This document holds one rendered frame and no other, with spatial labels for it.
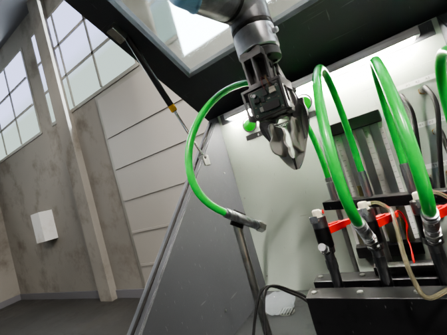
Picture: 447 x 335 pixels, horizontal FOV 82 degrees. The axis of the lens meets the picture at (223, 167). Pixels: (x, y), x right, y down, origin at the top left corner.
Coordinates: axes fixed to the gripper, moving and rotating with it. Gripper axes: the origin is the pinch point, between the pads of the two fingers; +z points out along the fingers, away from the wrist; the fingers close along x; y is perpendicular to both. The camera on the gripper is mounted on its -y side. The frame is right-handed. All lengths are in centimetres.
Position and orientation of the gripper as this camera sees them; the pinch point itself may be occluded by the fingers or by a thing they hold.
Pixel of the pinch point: (296, 162)
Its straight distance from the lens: 48.9
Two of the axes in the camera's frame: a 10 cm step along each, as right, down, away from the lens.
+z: 2.8, 9.6, -0.5
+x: 8.1, -2.6, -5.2
